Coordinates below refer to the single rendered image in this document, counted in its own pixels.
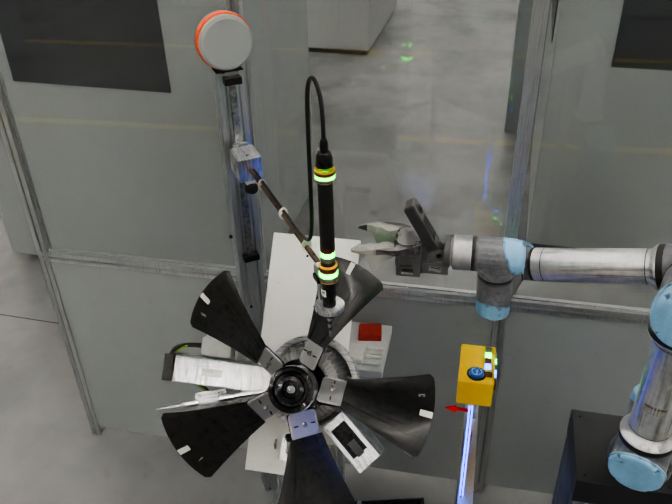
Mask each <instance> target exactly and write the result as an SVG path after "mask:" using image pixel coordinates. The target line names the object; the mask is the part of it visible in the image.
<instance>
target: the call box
mask: <svg viewBox="0 0 672 504"><path fill-rule="evenodd" d="M491 348H492V358H491V370H490V369H485V364H488V363H485V353H486V352H485V351H486V346H477V345H469V344H462V345H461V353H460V363H459V374H458V384H457V394H456V402H457V403H463V404H472V405H479V406H486V407H491V404H492V397H493V390H494V375H495V350H496V349H495V348H494V347H491ZM472 367H479V368H482V369H483V371H484V376H483V377H482V378H480V379H475V378H472V377H471V376H470V374H469V372H470V369H471V368H472ZM486 372H492V378H489V377H486Z"/></svg>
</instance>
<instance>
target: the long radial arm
mask: <svg viewBox="0 0 672 504"><path fill-rule="evenodd" d="M269 375H270V374H269V373H268V372H266V371H265V370H264V369H263V368H262V367H261V366H260V365H259V363H258V364H256V363H255V362H253V361H246V360H229V359H222V358H214V357H206V356H202V355H198V354H176V356H175V363H174V371H173V379H172V381H175V382H182V383H190V384H197V385H204V386H212V387H219V388H228V389H234V390H242V391H253V390H255V391H260V390H267V389H268V384H269V381H268V380H270V378H271V376H269Z"/></svg>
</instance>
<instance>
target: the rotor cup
mask: <svg viewBox="0 0 672 504"><path fill-rule="evenodd" d="M300 366H304V367H305V368H301V367H300ZM324 377H326V374H325V372H324V371H323V369H322V368H321V367H320V366H319V365H318V366H317V368H316V370H315V371H313V370H311V369H310V368H308V367H307V366H306V365H304V364H303V363H302V362H300V359H294V360H291V361H289V362H287V363H285V364H284V365H283V366H282V367H281V368H279V369H278V370H277V371H275V372H274V374H273V375H272V376H271V378H270V380H269V384H268V396H269V399H270V401H271V403H272V404H273V406H274V407H275V408H276V409H278V410H279V411H281V412H283V413H287V414H296V413H299V412H302V411H306V410H310V409H315V410H316V409H318V408H319V407H320V406H321V405H317V404H316V402H317V396H318V393H319V390H320V386H321V383H322V380H323V378H324ZM290 385H292V386H294V388H295V392H294V393H293V394H289V393H288V392H287V387H288V386H290ZM316 390H317V393H316V394H315V391H316Z"/></svg>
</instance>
